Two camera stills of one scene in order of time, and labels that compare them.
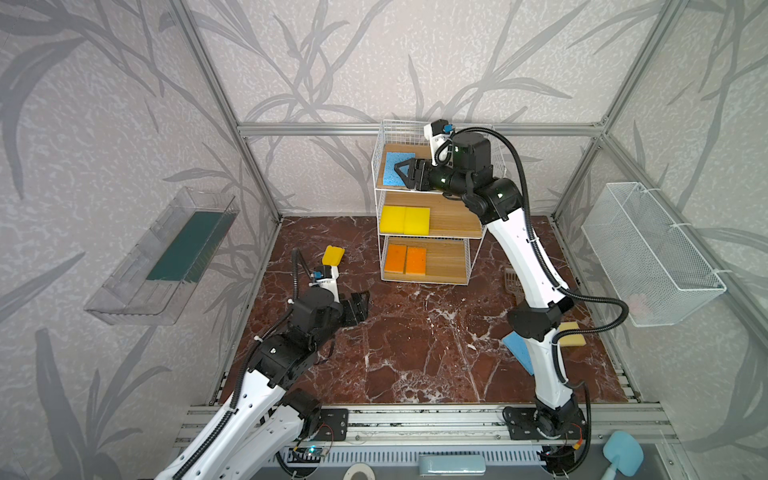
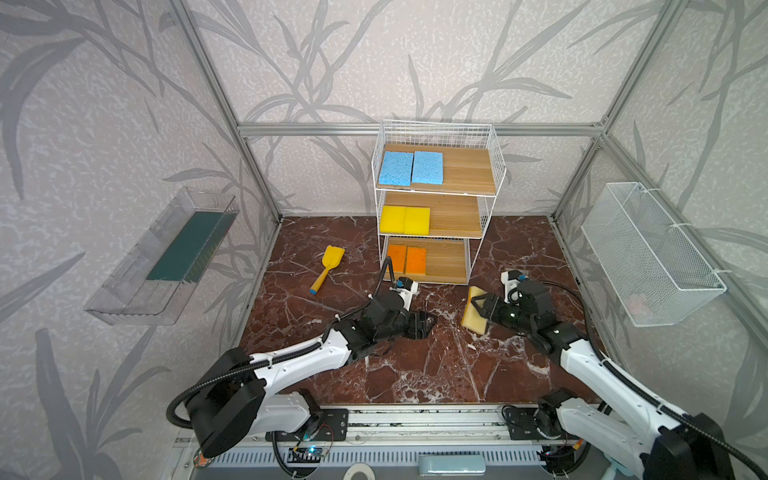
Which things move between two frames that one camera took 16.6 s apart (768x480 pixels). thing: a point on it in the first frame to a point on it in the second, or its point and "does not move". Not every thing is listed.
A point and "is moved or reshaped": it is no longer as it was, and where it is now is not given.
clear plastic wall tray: x=146 y=286 does not move
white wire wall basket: x=656 y=276 does not move
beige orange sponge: x=572 y=339 is moved or reshaped
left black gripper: x=354 y=309 to x=411 y=322
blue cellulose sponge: x=518 y=346 is moved or reshaped
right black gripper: x=414 y=177 to x=497 y=308
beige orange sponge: x=416 y=260 does not move
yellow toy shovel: x=332 y=257 does not move
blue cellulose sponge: x=391 y=177 does not move
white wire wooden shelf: x=425 y=236 does not move
